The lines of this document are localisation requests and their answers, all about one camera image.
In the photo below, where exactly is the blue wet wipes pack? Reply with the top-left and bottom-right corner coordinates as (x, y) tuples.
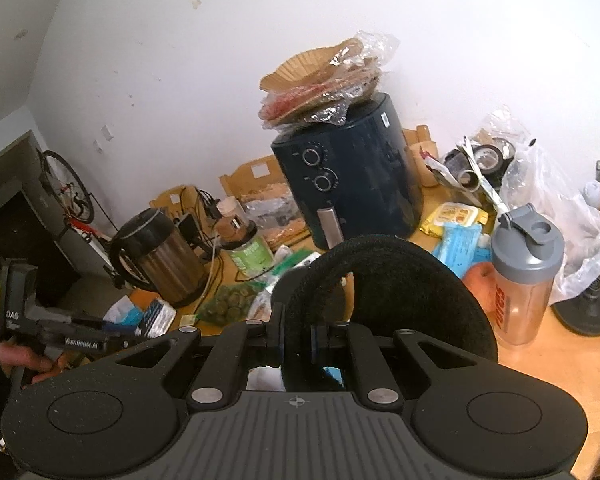
(432, 222), (482, 278)

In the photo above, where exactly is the stack of paper liners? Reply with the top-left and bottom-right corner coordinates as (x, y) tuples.
(258, 32), (399, 132)

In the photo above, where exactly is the red bicycle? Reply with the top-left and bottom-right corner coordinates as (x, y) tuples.
(38, 150), (110, 249)

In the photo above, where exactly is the blue tissue box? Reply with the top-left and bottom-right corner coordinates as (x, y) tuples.
(102, 296), (144, 328)

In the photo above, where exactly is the green net bag of nuts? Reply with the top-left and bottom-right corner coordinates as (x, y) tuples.
(196, 283), (263, 327)

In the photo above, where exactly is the red apple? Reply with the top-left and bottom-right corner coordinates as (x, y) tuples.
(462, 262), (496, 313)

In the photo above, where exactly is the black round stand base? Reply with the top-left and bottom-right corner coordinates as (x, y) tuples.
(552, 276), (600, 337)

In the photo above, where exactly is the person's left hand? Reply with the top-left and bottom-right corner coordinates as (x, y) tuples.
(0, 341), (60, 384)

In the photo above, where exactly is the dark blue air fryer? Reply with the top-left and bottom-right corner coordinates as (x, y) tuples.
(271, 92), (424, 249)

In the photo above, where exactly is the clear crumpled plastic bag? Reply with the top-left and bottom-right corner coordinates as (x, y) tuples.
(500, 145), (600, 304)

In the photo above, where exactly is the yellow wipes pack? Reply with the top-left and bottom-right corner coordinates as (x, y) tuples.
(419, 202), (489, 238)

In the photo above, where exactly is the grey lid shaker bottle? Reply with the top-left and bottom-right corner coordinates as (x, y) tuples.
(491, 204), (565, 347)

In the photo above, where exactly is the steel electric kettle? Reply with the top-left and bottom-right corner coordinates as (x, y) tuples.
(108, 208), (209, 308)

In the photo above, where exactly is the bag of tape rolls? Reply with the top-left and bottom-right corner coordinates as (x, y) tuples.
(418, 115), (535, 214)

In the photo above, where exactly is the black round foam cushion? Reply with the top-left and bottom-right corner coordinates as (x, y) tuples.
(282, 234), (498, 392)

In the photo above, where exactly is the green label jar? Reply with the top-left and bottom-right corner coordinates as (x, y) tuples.
(215, 196), (274, 278)

